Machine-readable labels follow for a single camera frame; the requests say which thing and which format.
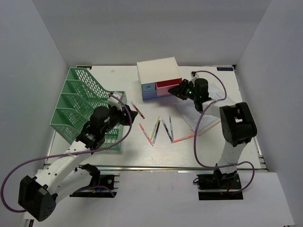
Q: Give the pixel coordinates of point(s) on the cream drawer cabinet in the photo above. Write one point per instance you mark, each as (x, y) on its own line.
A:
(158, 70)

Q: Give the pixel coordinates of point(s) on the red gel pen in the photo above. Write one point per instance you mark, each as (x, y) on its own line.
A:
(136, 108)

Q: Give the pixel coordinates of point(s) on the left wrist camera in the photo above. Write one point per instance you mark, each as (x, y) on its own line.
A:
(115, 99)

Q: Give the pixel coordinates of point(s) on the dark blue pen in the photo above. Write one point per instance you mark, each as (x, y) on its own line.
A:
(156, 132)

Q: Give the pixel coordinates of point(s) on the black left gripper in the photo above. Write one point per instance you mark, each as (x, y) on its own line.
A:
(125, 118)

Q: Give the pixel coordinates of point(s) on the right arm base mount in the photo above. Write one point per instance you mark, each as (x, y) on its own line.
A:
(214, 185)

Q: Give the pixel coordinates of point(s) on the orange highlighter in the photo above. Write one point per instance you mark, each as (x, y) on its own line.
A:
(182, 139)

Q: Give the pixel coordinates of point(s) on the purple-blue wide drawer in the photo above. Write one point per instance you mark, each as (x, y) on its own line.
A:
(149, 95)

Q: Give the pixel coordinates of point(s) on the green file organizer rack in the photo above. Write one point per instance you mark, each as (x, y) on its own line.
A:
(80, 96)

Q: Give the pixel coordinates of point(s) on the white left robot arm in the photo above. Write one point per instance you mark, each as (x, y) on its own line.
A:
(40, 194)

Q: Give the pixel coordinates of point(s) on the purple gel pen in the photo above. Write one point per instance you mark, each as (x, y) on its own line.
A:
(166, 129)

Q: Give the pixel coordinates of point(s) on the yellow highlighter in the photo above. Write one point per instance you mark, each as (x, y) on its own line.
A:
(155, 127)

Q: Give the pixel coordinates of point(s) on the light blue pen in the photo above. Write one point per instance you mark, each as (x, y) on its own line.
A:
(171, 128)

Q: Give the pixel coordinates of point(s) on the pink drawer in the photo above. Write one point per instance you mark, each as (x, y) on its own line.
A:
(162, 87)

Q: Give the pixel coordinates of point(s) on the light blue drawer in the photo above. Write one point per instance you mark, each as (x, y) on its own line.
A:
(148, 87)

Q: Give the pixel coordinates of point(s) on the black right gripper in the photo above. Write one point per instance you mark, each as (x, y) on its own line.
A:
(179, 91)

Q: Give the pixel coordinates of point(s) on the aluminium table edge rail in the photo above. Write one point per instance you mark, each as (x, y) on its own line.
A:
(111, 167)

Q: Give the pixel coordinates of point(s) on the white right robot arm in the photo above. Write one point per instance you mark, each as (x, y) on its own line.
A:
(238, 126)

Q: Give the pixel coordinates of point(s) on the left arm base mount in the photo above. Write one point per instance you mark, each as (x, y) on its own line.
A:
(101, 185)

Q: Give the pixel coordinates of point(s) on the pink highlighter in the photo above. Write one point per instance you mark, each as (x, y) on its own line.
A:
(146, 135)

